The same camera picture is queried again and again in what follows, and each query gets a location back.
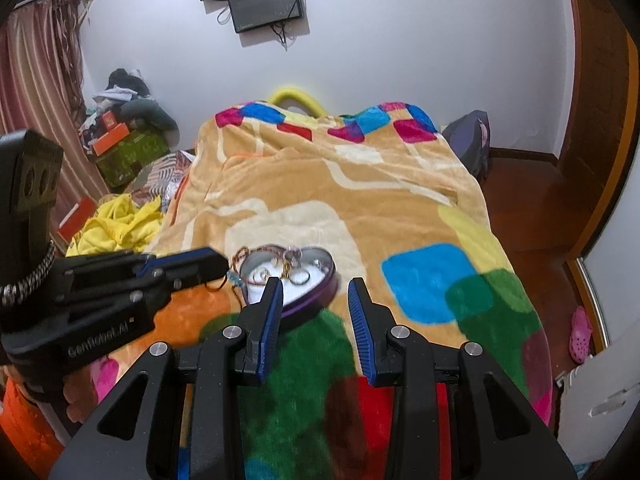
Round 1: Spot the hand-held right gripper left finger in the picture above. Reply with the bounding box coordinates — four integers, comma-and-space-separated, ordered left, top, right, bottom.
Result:
47, 276, 286, 480

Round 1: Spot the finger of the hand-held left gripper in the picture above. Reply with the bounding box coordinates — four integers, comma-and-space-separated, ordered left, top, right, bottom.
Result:
54, 246, 231, 287
54, 279, 202, 309

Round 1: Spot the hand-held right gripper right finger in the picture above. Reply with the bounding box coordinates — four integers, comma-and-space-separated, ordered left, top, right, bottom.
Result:
347, 276, 581, 480

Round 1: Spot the purple heart-shaped tin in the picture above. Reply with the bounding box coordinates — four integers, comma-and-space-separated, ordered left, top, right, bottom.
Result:
239, 245, 337, 321

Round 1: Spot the red bead bracelet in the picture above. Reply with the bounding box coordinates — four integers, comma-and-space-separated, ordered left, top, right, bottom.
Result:
207, 244, 287, 293

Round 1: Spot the person's left hand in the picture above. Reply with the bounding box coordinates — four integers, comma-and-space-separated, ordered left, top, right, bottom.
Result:
61, 357, 99, 425

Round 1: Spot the yellow printed blanket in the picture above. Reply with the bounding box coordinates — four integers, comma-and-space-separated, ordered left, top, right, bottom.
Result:
65, 194, 166, 257

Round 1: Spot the striped cloth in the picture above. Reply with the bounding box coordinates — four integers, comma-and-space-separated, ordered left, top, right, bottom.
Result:
125, 150, 197, 211

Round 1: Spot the red box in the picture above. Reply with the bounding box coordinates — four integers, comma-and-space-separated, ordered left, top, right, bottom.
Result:
57, 197, 99, 246

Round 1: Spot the colourful patchwork blanket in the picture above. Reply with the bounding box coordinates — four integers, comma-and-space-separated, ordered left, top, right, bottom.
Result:
90, 102, 556, 480

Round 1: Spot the pile of clothes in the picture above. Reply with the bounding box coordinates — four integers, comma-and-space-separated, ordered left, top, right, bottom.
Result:
80, 67, 154, 126

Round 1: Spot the yellow foam tube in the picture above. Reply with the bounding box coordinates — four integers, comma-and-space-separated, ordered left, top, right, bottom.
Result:
269, 87, 329, 119

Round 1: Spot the grey backpack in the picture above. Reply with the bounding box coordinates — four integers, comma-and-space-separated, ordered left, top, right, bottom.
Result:
442, 110, 492, 181

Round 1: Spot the pink slipper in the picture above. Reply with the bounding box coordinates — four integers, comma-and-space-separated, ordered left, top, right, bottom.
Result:
570, 306, 594, 365

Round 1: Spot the striped pink curtain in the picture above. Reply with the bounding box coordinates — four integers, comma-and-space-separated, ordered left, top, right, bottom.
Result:
0, 0, 111, 251

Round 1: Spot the small black monitor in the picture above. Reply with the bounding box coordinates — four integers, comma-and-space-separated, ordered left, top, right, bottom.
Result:
227, 0, 307, 34

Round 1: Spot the brown wooden door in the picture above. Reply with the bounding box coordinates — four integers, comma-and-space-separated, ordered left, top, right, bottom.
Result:
555, 0, 640, 261

